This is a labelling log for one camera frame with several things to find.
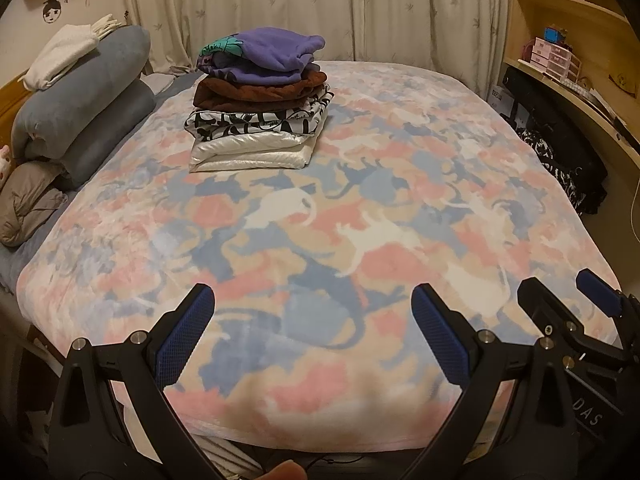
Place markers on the pastel cat print blanket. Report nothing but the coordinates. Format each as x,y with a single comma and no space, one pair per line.
300,240

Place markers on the beige crumpled pillow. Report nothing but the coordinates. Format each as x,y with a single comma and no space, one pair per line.
27,200

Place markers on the wooden bookshelf desk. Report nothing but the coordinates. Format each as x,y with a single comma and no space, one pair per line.
575,15

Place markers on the white cardboard box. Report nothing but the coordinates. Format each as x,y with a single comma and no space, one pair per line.
502,102

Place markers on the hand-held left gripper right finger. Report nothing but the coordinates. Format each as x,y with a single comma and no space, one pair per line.
440,340

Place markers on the purple zip hoodie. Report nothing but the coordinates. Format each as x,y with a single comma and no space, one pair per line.
270,50

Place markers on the blue-grey pillow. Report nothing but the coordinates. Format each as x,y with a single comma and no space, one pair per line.
100,75
100,140

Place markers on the pink and white plush toy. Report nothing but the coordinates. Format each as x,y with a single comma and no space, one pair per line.
4,167

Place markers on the face wall sticker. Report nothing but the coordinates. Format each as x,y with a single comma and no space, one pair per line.
52,10

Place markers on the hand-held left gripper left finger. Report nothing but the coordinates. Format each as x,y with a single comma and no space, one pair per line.
185,340

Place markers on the white folded cloth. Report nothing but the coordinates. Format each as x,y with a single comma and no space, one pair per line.
60,55

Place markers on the pink drawer organiser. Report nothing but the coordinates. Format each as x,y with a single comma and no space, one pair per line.
545,55

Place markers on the clear desk organiser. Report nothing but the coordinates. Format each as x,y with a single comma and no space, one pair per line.
567,66

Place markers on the black and white patterned garment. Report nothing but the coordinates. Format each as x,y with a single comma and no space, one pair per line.
240,122

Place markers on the blue toy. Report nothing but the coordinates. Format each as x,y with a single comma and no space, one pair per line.
555,33

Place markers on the white folded garment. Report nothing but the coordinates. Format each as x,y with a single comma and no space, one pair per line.
250,155

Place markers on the person's left hand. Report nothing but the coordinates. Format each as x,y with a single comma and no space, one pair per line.
282,471

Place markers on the beige leaf print curtain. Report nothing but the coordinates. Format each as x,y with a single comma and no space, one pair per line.
300,0

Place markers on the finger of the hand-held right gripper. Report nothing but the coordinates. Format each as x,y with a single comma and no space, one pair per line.
597,287
545,305

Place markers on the black bag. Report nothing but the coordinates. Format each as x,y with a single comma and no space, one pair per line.
560,130

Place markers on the brown folded garment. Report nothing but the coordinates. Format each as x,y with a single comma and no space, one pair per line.
250,92

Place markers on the black cloth with white print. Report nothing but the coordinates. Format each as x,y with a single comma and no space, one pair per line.
550,160

